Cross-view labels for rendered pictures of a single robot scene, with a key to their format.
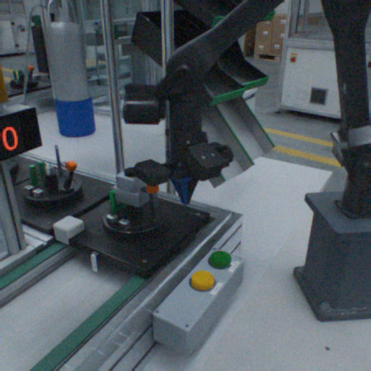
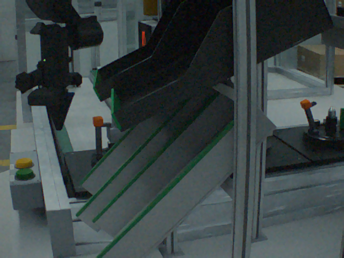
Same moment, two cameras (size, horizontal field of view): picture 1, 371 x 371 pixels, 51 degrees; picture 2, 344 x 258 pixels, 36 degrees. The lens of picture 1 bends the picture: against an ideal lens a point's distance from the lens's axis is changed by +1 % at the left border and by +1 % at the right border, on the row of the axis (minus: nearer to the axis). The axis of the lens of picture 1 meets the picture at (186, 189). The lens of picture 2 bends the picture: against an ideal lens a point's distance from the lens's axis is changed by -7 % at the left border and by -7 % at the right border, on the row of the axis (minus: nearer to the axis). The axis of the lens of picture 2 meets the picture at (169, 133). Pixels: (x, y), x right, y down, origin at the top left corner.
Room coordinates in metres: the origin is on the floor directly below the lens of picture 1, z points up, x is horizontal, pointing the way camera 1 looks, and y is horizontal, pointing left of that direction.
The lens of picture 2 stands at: (1.53, -0.61, 1.37)
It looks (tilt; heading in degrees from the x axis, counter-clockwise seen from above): 17 degrees down; 133
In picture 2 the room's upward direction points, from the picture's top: 1 degrees counter-clockwise
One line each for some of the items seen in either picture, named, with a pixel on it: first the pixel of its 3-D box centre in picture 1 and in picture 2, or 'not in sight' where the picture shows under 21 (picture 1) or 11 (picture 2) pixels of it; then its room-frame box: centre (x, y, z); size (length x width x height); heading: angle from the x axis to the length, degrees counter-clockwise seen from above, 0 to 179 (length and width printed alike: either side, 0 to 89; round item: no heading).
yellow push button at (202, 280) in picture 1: (202, 281); (24, 164); (0.53, -0.03, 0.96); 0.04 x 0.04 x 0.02
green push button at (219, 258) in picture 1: (220, 260); (24, 175); (0.59, -0.06, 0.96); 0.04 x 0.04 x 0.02
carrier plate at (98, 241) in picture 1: (135, 225); (125, 168); (0.72, 0.11, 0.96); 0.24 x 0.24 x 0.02; 59
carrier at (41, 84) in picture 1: (22, 76); not in sight; (2.07, 0.85, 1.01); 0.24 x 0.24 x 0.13; 59
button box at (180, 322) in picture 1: (202, 295); (25, 177); (0.53, -0.03, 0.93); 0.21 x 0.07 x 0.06; 149
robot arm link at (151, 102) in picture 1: (160, 91); (70, 23); (0.65, 0.04, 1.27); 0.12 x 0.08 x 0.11; 85
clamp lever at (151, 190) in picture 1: (150, 199); (102, 134); (0.70, 0.07, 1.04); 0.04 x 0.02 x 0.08; 59
